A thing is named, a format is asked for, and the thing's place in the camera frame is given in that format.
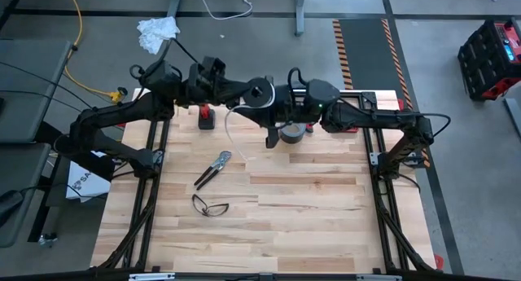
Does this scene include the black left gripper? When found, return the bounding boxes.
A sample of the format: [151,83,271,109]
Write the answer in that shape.
[186,63,254,108]

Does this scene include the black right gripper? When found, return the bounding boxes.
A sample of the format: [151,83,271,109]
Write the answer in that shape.
[234,85,309,126]

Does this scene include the black cord spool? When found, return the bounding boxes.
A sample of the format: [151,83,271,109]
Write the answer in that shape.
[245,77,277,110]

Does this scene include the white cord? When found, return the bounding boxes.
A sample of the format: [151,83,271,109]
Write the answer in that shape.
[223,80,278,162]

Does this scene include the dark grey tape roll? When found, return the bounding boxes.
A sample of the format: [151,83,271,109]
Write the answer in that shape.
[278,121,308,145]

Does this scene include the white crumpled cloth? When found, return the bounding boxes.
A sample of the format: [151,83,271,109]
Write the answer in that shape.
[136,15,182,55]

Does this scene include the grey metal table leg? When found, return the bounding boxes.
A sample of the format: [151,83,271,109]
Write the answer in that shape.
[165,0,185,20]
[294,0,307,37]

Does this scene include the black hazard-striped floor mat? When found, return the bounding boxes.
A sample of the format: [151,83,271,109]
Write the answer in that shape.
[331,18,431,168]

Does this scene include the white cardboard box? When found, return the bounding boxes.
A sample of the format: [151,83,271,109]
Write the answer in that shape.
[64,150,113,204]

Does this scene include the grey office desk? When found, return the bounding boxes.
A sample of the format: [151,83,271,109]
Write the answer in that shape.
[0,38,73,144]
[0,142,53,249]

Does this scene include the red black tool box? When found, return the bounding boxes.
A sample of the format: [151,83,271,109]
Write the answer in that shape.
[457,18,521,102]

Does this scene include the grey bar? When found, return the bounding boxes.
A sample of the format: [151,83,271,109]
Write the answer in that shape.
[502,96,521,140]

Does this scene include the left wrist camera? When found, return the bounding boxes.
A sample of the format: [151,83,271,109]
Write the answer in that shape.
[200,55,227,77]

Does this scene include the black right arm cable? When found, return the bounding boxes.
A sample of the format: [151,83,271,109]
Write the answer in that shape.
[287,66,307,109]

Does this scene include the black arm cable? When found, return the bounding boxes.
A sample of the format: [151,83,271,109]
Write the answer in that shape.
[287,66,307,109]
[128,36,201,82]

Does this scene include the pliers with black handles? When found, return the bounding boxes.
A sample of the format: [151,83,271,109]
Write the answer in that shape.
[193,150,234,191]

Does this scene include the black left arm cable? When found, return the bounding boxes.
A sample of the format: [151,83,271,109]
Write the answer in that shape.
[128,36,201,82]

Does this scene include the thin white cable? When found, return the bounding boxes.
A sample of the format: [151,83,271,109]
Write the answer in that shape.
[194,0,255,21]

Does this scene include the black aluminium rig frame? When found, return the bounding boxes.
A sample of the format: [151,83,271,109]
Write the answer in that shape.
[90,88,444,281]

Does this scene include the yellow cable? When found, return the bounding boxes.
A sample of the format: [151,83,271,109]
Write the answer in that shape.
[63,0,129,104]

